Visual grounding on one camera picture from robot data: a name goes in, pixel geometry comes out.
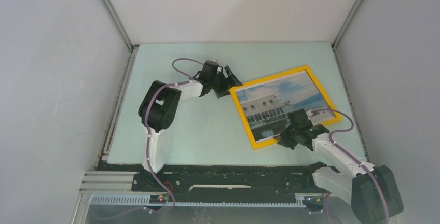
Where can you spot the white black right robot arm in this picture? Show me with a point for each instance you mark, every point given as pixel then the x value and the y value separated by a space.
pixel 370 190

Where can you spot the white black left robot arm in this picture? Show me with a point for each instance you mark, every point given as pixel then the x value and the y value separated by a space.
pixel 159 106

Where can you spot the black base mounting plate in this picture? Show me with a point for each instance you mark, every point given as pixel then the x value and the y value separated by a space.
pixel 229 184

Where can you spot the printed building photo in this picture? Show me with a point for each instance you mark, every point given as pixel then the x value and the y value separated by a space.
pixel 275 102

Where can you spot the orange wooden picture frame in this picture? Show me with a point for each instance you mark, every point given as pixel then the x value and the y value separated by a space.
pixel 240 112

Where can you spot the right aluminium corner post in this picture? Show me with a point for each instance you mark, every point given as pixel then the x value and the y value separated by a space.
pixel 345 25

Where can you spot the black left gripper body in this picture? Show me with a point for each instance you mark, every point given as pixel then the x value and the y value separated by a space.
pixel 220 82

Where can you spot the left aluminium corner post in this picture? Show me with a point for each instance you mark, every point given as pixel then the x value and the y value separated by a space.
pixel 114 17

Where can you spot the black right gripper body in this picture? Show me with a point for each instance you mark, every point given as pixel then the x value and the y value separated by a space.
pixel 291 130

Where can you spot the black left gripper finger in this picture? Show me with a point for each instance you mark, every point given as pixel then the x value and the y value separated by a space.
pixel 221 93
pixel 231 79

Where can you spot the aluminium front rail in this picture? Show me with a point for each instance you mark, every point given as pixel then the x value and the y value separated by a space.
pixel 113 181

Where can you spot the aluminium corner post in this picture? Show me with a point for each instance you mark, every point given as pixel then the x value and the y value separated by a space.
pixel 345 25
pixel 114 17

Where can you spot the grey slotted cable duct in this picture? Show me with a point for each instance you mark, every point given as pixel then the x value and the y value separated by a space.
pixel 144 201

